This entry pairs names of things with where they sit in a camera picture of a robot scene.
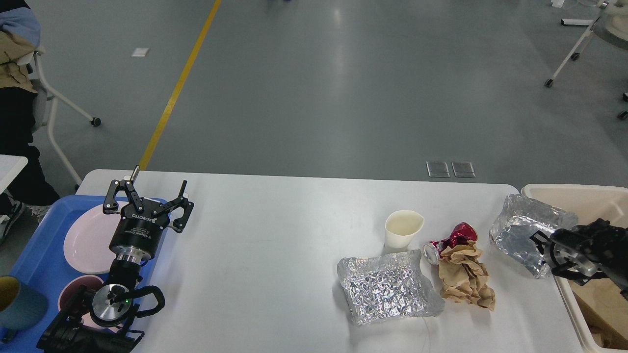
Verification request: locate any white side table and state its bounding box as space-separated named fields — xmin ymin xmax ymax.
xmin=0 ymin=154 xmax=27 ymax=193

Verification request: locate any foil container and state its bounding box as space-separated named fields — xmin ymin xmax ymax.
xmin=489 ymin=194 xmax=579 ymax=279

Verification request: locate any teal mug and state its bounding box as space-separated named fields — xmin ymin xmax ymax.
xmin=0 ymin=276 xmax=49 ymax=344

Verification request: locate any floor socket plate left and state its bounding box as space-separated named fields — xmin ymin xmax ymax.
xmin=426 ymin=161 xmax=451 ymax=178

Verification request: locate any blue plastic tray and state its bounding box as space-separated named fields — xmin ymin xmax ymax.
xmin=1 ymin=195 xmax=163 ymax=353

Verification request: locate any seated person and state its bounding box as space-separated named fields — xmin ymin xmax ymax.
xmin=0 ymin=0 xmax=60 ymax=241

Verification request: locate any white chair left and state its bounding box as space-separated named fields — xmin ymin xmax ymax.
xmin=18 ymin=46 xmax=102 ymax=190

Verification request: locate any cream paper cup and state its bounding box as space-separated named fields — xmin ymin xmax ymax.
xmin=384 ymin=210 xmax=425 ymax=250

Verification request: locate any beige plastic bin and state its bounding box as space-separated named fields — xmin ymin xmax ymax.
xmin=521 ymin=184 xmax=628 ymax=353

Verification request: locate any pink mug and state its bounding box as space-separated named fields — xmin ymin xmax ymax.
xmin=57 ymin=275 xmax=118 ymax=334

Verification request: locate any crumpled brown paper ball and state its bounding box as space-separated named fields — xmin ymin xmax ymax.
xmin=438 ymin=241 xmax=496 ymax=311

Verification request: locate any crushed red can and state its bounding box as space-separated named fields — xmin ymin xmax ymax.
xmin=422 ymin=223 xmax=478 ymax=265

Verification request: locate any aluminium foil tray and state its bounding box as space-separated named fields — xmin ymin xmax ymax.
xmin=337 ymin=250 xmax=445 ymax=326

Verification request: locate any pink plate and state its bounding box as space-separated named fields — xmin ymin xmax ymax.
xmin=63 ymin=205 xmax=121 ymax=275

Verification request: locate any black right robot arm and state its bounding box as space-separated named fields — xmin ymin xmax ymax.
xmin=529 ymin=218 xmax=628 ymax=299

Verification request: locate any floor socket plate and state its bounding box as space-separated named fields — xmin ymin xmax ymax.
xmin=451 ymin=161 xmax=477 ymax=178
xmin=426 ymin=161 xmax=451 ymax=178

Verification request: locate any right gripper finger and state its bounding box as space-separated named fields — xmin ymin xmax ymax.
xmin=529 ymin=231 xmax=555 ymax=255

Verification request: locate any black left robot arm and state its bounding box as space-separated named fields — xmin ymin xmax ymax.
xmin=36 ymin=166 xmax=194 ymax=353

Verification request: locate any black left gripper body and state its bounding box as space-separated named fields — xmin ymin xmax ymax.
xmin=108 ymin=208 xmax=170 ymax=263

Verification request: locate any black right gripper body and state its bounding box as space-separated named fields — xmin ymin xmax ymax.
xmin=545 ymin=233 xmax=606 ymax=285

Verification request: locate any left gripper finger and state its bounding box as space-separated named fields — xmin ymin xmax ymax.
xmin=102 ymin=166 xmax=143 ymax=219
xmin=157 ymin=180 xmax=194 ymax=234

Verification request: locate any floor socket plate right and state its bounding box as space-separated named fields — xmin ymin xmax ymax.
xmin=451 ymin=161 xmax=477 ymax=178

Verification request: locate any brown paper bag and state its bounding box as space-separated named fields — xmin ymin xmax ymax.
xmin=569 ymin=278 xmax=628 ymax=353

